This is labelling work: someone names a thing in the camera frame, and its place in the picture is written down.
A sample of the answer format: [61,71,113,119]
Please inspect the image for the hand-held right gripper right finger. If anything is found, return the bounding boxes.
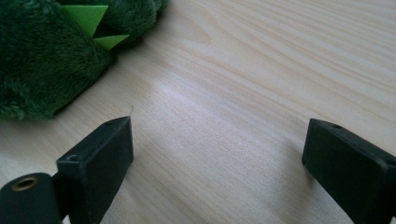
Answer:
[301,118,396,224]

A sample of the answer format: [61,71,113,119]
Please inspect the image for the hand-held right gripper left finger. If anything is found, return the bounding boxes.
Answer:
[55,115,135,224]

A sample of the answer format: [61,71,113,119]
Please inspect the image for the green plush dinosaur costume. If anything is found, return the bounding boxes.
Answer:
[0,0,171,121]

